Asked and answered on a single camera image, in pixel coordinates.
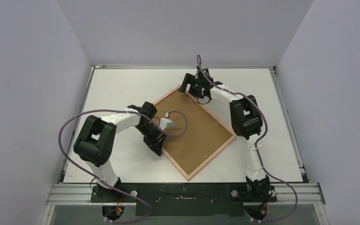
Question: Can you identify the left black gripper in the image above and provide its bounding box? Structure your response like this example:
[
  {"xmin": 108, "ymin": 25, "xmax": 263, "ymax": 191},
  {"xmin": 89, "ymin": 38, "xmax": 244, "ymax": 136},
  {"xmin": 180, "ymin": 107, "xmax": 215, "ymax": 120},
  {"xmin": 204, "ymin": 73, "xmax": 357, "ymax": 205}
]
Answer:
[{"xmin": 135, "ymin": 122, "xmax": 167, "ymax": 156}]

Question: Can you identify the brown cardboard backing board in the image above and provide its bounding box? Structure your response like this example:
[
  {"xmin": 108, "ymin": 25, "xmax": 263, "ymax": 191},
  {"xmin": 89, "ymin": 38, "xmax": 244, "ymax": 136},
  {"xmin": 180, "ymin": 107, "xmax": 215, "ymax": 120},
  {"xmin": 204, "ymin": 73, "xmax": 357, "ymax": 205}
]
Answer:
[{"xmin": 154, "ymin": 88, "xmax": 233, "ymax": 177}]

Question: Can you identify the pink wooden picture frame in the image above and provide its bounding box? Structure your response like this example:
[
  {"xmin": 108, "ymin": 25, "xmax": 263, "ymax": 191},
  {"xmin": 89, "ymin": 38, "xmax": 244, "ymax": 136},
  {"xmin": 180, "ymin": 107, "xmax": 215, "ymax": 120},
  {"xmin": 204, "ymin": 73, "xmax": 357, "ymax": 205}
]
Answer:
[{"xmin": 150, "ymin": 84, "xmax": 237, "ymax": 181}]

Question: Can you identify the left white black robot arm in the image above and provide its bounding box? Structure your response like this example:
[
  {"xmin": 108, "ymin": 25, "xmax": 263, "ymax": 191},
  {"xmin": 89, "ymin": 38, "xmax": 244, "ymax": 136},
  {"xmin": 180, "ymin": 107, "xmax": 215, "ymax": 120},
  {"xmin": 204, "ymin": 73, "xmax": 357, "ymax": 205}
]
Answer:
[{"xmin": 74, "ymin": 102, "xmax": 174, "ymax": 202}]

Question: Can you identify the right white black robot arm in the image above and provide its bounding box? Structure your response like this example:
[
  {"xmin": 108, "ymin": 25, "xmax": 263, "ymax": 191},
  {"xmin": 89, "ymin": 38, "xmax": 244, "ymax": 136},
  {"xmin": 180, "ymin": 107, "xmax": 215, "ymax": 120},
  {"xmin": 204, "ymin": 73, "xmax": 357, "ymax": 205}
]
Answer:
[{"xmin": 179, "ymin": 67, "xmax": 273, "ymax": 202}]

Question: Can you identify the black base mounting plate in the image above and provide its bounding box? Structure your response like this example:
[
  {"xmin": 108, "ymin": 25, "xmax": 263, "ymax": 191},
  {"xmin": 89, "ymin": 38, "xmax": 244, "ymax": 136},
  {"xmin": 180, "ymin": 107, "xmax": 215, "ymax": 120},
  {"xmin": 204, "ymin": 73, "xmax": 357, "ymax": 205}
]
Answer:
[{"xmin": 90, "ymin": 183, "xmax": 277, "ymax": 219}]

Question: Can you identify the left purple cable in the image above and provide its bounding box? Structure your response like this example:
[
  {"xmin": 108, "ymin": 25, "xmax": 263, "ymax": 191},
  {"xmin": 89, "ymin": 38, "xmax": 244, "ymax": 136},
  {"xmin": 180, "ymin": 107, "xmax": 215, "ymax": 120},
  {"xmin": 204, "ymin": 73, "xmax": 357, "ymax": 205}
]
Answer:
[{"xmin": 58, "ymin": 109, "xmax": 189, "ymax": 224}]

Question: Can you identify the purple cable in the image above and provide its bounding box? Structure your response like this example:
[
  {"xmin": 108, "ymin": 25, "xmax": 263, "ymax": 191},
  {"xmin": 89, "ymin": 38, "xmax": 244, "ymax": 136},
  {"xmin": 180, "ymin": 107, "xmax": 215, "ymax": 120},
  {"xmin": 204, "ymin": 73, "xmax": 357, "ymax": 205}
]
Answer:
[
  {"xmin": 196, "ymin": 54, "xmax": 299, "ymax": 224},
  {"xmin": 58, "ymin": 109, "xmax": 189, "ymax": 224}
]

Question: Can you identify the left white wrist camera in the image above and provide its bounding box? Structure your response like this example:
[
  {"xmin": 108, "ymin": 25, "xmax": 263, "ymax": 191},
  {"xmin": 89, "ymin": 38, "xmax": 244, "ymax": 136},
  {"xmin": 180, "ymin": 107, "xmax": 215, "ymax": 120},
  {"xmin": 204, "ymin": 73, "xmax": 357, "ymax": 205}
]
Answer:
[{"xmin": 159, "ymin": 117, "xmax": 174, "ymax": 130}]

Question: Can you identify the aluminium front rail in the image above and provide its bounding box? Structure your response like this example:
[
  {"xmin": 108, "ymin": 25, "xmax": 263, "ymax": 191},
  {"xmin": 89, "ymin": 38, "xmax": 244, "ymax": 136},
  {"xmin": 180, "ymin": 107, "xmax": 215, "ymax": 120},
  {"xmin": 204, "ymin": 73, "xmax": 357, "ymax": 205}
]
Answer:
[{"xmin": 46, "ymin": 183, "xmax": 326, "ymax": 205}]

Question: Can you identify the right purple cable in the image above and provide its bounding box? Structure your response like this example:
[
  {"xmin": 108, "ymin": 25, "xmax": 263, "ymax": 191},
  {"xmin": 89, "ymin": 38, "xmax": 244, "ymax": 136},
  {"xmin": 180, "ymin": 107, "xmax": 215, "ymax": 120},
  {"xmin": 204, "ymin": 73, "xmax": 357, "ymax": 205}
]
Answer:
[{"xmin": 196, "ymin": 54, "xmax": 299, "ymax": 224}]

